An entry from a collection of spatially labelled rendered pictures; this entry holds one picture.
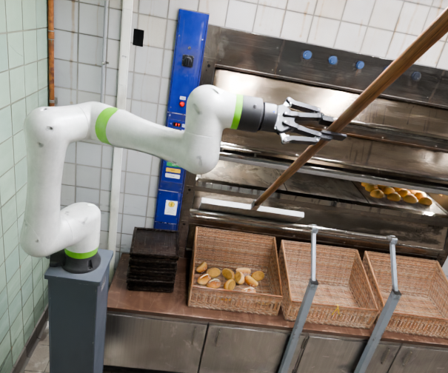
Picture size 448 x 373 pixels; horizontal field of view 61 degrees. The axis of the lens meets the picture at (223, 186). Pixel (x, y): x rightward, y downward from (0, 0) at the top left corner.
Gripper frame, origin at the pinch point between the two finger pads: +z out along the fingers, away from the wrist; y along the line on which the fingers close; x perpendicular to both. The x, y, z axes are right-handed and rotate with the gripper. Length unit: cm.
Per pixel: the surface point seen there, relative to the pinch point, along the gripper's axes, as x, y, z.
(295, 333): -136, 62, 41
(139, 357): -167, 88, -46
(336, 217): -152, -14, 69
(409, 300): -166, 34, 132
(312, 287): -114, 36, 40
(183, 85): -103, -64, -45
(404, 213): -143, -22, 114
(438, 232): -151, -14, 144
